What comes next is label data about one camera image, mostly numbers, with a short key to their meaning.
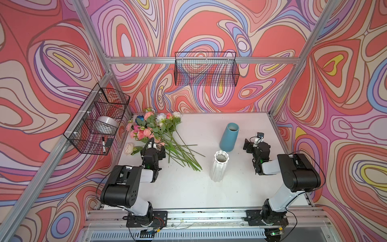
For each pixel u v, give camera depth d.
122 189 0.45
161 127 1.03
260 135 0.82
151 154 0.72
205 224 0.72
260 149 0.74
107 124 0.70
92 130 0.71
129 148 0.95
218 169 0.72
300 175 0.48
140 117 1.04
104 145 0.72
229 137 0.88
